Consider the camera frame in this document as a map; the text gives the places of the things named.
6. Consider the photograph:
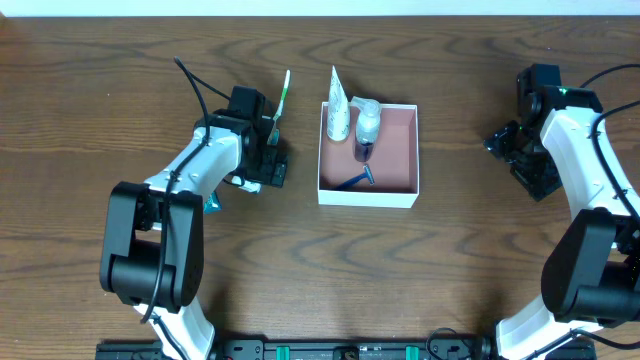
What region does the right black cable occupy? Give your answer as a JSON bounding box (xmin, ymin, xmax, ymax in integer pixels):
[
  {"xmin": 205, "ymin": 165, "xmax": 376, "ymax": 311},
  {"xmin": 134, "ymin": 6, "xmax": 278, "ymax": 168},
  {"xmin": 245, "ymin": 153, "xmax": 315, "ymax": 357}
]
[{"xmin": 519, "ymin": 62, "xmax": 640, "ymax": 360}]

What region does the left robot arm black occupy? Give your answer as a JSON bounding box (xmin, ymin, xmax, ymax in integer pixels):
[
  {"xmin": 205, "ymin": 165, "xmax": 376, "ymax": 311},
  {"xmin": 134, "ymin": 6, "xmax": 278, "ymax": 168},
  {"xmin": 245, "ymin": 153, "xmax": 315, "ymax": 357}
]
[{"xmin": 96, "ymin": 86, "xmax": 287, "ymax": 359}]

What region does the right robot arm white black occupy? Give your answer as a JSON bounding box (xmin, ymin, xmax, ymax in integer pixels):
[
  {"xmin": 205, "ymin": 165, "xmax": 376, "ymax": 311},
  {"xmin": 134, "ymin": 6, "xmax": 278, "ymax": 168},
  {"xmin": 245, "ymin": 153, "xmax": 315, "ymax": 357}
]
[{"xmin": 469, "ymin": 64, "xmax": 639, "ymax": 359}]

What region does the green white toothbrush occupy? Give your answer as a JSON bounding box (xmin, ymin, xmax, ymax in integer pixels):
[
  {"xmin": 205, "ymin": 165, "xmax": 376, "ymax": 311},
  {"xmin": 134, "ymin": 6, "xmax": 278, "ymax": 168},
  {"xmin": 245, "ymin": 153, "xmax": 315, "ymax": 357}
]
[{"xmin": 268, "ymin": 69, "xmax": 291, "ymax": 146}]

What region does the green white soap box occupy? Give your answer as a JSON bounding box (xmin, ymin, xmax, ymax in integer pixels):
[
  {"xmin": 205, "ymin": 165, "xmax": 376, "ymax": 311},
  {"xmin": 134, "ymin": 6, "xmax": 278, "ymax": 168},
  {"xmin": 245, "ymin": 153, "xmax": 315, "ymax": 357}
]
[{"xmin": 240, "ymin": 180, "xmax": 262, "ymax": 194}]

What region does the white conditioner tube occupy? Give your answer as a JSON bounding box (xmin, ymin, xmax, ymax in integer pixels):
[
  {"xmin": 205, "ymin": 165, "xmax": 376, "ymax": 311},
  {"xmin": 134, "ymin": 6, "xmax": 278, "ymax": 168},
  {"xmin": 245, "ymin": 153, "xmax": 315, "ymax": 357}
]
[{"xmin": 327, "ymin": 67, "xmax": 351, "ymax": 142}]

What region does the white box with pink interior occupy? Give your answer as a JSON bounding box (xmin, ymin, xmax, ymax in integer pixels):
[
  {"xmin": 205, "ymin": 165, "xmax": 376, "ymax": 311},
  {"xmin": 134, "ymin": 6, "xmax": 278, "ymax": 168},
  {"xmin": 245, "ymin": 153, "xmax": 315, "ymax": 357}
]
[{"xmin": 317, "ymin": 102, "xmax": 420, "ymax": 208}]

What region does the red green toothpaste tube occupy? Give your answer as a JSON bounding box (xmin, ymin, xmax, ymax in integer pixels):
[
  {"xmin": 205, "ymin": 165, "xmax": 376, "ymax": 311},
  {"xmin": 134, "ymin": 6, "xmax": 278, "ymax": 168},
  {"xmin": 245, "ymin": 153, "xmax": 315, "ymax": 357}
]
[{"xmin": 203, "ymin": 192, "xmax": 221, "ymax": 214}]

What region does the blue disposable razor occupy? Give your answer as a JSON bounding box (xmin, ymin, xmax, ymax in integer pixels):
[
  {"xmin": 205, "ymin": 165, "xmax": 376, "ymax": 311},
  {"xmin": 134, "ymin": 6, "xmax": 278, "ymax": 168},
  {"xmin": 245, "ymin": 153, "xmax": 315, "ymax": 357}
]
[{"xmin": 334, "ymin": 164, "xmax": 375, "ymax": 191}]

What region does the clear pump bottle blue liquid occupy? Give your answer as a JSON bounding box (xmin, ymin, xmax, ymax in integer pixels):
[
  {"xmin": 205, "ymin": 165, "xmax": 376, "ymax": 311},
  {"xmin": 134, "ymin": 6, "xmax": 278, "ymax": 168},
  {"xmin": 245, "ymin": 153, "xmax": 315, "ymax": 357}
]
[{"xmin": 351, "ymin": 96, "xmax": 382, "ymax": 162}]

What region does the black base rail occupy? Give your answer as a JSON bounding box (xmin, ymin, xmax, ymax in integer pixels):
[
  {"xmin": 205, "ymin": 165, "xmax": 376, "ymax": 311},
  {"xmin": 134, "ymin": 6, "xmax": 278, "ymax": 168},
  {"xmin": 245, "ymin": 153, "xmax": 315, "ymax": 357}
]
[{"xmin": 95, "ymin": 335, "xmax": 597, "ymax": 360}]

